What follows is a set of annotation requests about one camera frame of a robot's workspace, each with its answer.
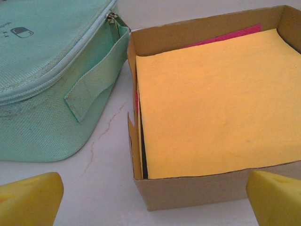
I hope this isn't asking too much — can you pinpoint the mint green zip case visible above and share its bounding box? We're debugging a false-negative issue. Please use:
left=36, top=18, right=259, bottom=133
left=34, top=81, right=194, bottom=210
left=0, top=0, right=131, bottom=163

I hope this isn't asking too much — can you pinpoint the yellow cloth sheet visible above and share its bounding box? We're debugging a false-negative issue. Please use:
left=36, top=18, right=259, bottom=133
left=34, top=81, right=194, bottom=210
left=135, top=28, right=301, bottom=179

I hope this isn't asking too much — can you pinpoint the brown cardboard napkin box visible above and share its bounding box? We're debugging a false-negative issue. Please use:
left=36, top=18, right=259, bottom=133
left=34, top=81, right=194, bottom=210
left=127, top=4, right=301, bottom=212

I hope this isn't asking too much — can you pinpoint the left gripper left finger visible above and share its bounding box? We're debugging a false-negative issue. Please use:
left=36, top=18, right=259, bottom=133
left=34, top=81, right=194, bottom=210
left=0, top=171, right=64, bottom=226

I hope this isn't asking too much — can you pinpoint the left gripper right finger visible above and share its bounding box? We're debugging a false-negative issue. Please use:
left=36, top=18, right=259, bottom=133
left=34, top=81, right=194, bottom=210
left=246, top=170, right=301, bottom=226

